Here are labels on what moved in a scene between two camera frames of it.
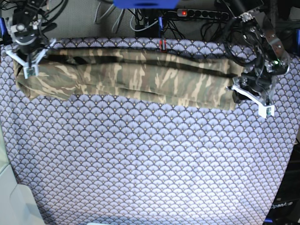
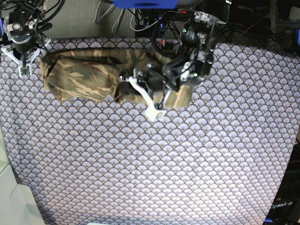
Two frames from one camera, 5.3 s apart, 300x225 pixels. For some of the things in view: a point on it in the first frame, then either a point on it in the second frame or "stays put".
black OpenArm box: x=285 y=210 stays put
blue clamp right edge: x=298 y=41 stays put
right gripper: x=256 y=87 → x=157 y=87
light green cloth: x=18 y=204 stays put
